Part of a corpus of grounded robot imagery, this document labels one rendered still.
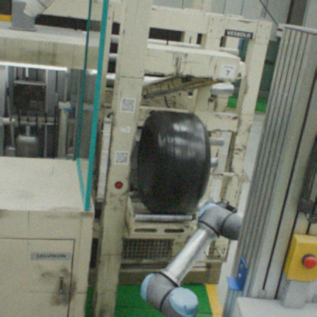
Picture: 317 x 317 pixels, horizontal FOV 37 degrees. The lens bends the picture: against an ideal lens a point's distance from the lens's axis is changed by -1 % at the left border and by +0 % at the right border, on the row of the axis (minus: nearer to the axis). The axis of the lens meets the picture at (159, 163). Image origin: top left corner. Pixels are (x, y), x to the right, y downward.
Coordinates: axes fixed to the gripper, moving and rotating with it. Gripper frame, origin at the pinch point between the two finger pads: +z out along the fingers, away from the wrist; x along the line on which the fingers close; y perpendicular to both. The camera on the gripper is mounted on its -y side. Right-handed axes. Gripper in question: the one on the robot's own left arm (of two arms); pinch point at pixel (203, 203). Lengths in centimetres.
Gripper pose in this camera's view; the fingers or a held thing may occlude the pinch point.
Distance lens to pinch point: 258.5
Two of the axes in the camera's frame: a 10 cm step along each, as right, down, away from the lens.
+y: 0.2, -7.7, -6.4
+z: -7.7, -4.2, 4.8
